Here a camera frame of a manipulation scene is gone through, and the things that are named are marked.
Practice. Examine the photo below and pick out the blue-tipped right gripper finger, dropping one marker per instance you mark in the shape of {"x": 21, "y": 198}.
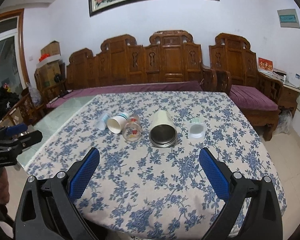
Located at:
{"x": 17, "y": 129}

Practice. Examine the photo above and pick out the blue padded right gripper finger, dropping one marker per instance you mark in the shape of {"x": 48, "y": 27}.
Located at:
{"x": 81, "y": 172}
{"x": 217, "y": 173}

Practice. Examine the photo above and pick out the clear glass with red flowers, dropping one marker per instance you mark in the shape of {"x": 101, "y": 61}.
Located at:
{"x": 132, "y": 129}

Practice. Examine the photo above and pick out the translucent square plastic cup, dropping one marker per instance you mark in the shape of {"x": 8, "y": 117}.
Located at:
{"x": 197, "y": 128}

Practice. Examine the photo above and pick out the small clear plastic cup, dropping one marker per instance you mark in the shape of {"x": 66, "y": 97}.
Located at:
{"x": 102, "y": 121}

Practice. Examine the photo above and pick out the white paper cup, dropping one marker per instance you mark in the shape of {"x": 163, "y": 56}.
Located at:
{"x": 117, "y": 123}

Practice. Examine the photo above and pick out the cream steel thermos cup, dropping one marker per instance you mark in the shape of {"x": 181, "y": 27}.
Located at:
{"x": 162, "y": 132}

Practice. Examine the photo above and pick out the wooden chair at left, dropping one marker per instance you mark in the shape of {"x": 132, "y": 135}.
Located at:
{"x": 29, "y": 113}

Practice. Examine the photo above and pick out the purple bench cushion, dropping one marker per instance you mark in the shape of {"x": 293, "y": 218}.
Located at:
{"x": 189, "y": 86}

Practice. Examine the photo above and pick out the blue floral tablecloth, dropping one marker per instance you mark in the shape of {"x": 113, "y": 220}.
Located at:
{"x": 151, "y": 192}

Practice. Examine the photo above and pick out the stacked cardboard boxes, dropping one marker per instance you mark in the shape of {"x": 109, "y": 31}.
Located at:
{"x": 50, "y": 68}

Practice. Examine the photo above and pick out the purple armchair cushion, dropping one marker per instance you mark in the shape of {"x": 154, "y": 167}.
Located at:
{"x": 250, "y": 98}

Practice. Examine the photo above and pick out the carved wooden armchair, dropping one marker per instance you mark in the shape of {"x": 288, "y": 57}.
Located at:
{"x": 232, "y": 58}

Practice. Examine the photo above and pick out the wooden side table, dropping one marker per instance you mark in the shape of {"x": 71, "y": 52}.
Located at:
{"x": 284, "y": 96}

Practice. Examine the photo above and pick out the red gift box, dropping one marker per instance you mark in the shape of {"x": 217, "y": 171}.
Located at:
{"x": 265, "y": 65}

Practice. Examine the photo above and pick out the white box on side table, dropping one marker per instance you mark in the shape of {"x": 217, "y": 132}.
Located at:
{"x": 294, "y": 79}

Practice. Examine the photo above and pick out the carved wooden sofa bench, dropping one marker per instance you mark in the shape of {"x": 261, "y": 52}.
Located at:
{"x": 171, "y": 56}

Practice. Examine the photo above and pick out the grey wall electrical panel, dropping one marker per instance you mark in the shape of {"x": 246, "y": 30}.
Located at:
{"x": 288, "y": 18}

